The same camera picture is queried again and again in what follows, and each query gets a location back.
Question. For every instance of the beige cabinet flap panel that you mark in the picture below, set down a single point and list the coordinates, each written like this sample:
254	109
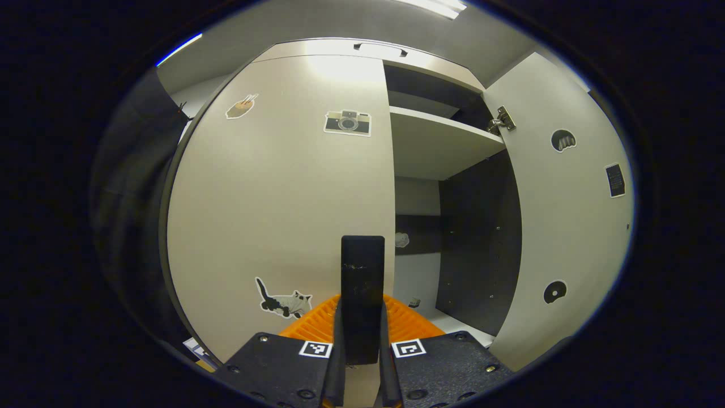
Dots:
340	51

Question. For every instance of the long ceiling light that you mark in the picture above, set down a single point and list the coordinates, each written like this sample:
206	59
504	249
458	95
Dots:
436	7

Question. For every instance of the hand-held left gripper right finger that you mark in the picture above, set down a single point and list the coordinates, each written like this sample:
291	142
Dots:
388	368

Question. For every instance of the beige double-door shoe cabinet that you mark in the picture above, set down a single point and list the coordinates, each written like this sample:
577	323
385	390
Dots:
419	198

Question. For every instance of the metal door hinge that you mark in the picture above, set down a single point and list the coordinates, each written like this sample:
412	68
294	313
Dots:
502	120

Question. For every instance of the black backdrop cloth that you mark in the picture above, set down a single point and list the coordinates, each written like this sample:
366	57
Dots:
130	215

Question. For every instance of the stack of white boxes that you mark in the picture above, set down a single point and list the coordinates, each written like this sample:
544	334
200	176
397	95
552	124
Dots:
198	354

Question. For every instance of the beige cabinet door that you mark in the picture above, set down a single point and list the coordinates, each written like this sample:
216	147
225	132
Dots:
272	198
566	226

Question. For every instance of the white cabinet shelf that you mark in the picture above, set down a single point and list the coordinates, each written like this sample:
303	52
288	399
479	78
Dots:
436	147
461	326

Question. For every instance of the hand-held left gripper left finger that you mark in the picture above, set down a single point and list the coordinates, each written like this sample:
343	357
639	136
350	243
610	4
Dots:
338	362

